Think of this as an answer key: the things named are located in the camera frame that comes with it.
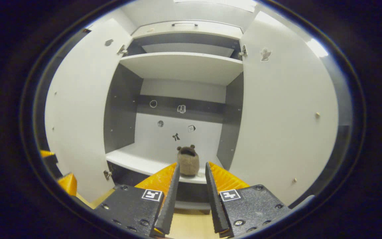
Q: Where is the white shoe cabinet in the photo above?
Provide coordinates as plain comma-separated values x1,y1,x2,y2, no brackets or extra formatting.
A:
103,20,244,214

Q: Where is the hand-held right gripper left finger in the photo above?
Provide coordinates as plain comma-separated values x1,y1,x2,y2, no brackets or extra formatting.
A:
93,162,181,238

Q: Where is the white cabinet drawer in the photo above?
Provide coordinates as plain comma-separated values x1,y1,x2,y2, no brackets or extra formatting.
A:
131,21,243,40

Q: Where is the ceiling light panel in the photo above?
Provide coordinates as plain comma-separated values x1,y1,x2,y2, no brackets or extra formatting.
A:
305,38,329,58
173,0,258,12

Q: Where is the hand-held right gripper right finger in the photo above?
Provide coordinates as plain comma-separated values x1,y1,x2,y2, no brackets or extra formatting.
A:
205,162,292,238

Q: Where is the brown fuzzy shoe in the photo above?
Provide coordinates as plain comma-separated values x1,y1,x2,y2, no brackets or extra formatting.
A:
177,145,200,176

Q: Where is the white shoe cabinet door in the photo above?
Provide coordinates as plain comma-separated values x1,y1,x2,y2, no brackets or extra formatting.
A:
44,18,133,203
227,11,340,207

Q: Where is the black backdrop cloth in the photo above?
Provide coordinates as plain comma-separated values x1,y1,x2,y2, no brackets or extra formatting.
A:
33,27,354,209

